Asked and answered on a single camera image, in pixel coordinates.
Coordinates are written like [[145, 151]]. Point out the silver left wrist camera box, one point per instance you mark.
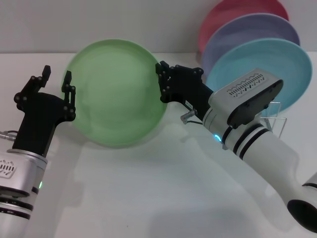
[[15, 171]]

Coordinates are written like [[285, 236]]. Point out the blue round plastic plate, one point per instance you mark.
[[257, 62]]

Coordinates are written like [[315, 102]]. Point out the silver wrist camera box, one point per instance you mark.
[[247, 96], [15, 171]]

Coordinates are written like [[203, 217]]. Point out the purple round plastic plate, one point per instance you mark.
[[237, 32]]

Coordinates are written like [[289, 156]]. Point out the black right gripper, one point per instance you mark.
[[190, 91]]

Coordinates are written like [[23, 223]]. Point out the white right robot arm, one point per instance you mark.
[[265, 153]]

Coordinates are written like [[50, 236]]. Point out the green round plastic plate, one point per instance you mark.
[[114, 94]]

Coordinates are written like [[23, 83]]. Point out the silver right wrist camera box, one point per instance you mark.
[[247, 96]]

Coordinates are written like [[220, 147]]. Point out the pink round plastic plate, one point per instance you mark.
[[215, 22]]

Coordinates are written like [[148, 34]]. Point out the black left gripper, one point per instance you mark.
[[39, 119]]

